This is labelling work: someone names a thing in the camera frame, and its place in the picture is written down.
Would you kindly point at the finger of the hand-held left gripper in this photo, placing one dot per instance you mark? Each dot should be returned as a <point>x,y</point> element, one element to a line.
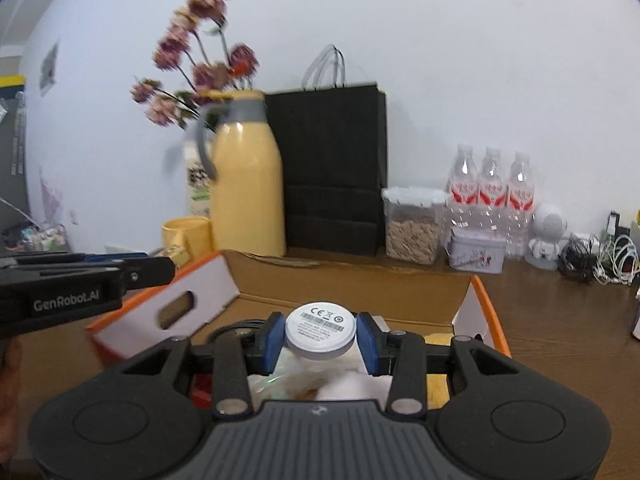
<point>150,272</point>

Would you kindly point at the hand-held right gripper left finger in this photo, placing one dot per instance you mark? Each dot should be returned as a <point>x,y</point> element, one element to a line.
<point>274,352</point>

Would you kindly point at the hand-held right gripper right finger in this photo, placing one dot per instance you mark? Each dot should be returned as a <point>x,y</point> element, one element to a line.
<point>366,352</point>

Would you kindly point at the white round device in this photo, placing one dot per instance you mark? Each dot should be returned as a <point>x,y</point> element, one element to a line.
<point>320,330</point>

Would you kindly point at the orange and white cardboard box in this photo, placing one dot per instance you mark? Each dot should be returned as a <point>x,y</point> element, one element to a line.
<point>350,285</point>

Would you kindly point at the person's left hand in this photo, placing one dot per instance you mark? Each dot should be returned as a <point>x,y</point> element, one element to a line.
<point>9,390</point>

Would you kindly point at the iridescent packet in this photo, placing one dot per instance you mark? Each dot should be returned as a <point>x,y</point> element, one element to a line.
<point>285,382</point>

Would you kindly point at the white and yellow plush toy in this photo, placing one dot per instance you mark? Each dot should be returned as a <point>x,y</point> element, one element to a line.
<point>350,385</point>

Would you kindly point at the yellow mug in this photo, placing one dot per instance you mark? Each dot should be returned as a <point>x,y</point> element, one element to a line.
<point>187,235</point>

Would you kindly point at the red packet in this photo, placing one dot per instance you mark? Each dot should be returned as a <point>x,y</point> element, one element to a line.
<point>202,392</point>

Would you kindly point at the white milk carton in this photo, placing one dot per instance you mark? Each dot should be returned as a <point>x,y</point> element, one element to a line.
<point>197,180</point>

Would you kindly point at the clear seed container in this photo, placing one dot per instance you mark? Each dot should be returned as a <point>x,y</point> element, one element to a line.
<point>412,240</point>

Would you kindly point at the yellow thermos jug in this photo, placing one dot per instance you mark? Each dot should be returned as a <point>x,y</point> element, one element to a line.
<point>247,185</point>

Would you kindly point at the pale printed tin box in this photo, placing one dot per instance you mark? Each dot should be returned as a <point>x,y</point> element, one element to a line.
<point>475,255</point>

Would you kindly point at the dark grey door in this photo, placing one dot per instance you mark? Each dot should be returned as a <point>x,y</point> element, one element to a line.
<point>11,160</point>

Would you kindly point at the black paper bag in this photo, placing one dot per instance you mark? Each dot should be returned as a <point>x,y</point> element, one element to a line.
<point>330,170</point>

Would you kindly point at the clear water bottle red label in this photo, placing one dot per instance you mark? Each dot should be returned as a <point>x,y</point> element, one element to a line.
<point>462,187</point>
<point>492,192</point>
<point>520,197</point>

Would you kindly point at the white robot figurine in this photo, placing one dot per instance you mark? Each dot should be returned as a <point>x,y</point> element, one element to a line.
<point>547,225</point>

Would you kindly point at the dried pink flower bouquet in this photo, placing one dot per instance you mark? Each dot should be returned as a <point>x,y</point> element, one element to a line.
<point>210,7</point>

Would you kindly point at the purple tissue pack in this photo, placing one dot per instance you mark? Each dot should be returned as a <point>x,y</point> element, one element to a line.
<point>636,315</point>

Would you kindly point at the wall outlet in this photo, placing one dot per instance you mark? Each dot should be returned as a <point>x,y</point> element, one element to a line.
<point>74,217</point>

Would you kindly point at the purple plant wall sticker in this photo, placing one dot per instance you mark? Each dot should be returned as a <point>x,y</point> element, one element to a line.
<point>52,200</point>

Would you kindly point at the wall picture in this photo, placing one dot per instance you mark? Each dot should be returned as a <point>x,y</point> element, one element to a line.
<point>49,67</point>

